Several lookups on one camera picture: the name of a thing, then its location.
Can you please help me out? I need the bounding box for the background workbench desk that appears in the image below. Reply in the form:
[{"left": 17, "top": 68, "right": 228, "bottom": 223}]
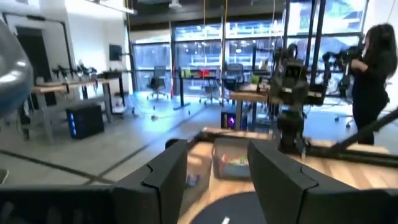
[{"left": 30, "top": 71, "right": 127, "bottom": 144}]

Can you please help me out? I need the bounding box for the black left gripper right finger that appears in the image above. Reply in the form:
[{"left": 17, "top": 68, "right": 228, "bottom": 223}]
[{"left": 247, "top": 139, "right": 398, "bottom": 224}]

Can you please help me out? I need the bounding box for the black background table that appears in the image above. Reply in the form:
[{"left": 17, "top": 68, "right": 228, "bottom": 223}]
[{"left": 173, "top": 68, "right": 224, "bottom": 111}]

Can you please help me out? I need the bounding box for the round dark blue woven placemat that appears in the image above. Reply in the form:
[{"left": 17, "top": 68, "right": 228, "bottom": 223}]
[{"left": 189, "top": 191, "right": 268, "bottom": 224}]

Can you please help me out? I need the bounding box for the computer with purple light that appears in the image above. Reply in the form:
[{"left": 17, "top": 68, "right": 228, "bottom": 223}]
[{"left": 220, "top": 110, "right": 249, "bottom": 130}]

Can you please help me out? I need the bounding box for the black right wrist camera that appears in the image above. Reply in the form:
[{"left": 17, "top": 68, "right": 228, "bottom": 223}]
[{"left": 283, "top": 60, "right": 305, "bottom": 78}]

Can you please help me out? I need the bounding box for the grey bin with handle slot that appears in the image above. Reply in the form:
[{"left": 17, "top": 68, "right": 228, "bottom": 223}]
[{"left": 212, "top": 138, "right": 253, "bottom": 180}]

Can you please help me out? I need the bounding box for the black computer tower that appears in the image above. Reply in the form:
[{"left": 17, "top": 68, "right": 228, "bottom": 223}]
[{"left": 65, "top": 104, "right": 105, "bottom": 140}]

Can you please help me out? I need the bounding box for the black office chair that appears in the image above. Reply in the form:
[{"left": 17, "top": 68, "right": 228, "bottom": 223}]
[
  {"left": 147, "top": 65, "right": 170, "bottom": 100},
  {"left": 222, "top": 63, "right": 246, "bottom": 94}
]

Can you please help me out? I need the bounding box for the blue energy bar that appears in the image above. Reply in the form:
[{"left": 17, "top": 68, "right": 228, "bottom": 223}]
[{"left": 223, "top": 164, "right": 251, "bottom": 179}]

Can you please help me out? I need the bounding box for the wooden background table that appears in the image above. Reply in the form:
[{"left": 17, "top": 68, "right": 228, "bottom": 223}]
[{"left": 229, "top": 83, "right": 272, "bottom": 131}]

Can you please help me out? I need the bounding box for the grey curved plastic object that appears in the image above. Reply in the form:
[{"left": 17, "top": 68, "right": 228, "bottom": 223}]
[{"left": 0, "top": 21, "right": 34, "bottom": 116}]

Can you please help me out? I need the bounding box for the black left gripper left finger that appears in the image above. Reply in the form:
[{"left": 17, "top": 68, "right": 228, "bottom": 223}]
[{"left": 0, "top": 139, "right": 189, "bottom": 224}]

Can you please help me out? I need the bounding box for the blue yellow granola bar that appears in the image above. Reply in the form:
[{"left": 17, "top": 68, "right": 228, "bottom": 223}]
[{"left": 186, "top": 174, "right": 201, "bottom": 188}]

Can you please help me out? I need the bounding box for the person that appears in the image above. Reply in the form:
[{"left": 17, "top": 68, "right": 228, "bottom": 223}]
[{"left": 350, "top": 23, "right": 398, "bottom": 146}]

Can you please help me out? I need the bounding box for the black metal gantry frame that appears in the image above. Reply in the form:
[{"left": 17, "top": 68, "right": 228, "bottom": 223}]
[{"left": 1, "top": 12, "right": 75, "bottom": 82}]

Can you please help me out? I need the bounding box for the dark monitor on arm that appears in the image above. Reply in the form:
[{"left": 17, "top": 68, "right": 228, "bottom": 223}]
[{"left": 108, "top": 44, "right": 123, "bottom": 62}]

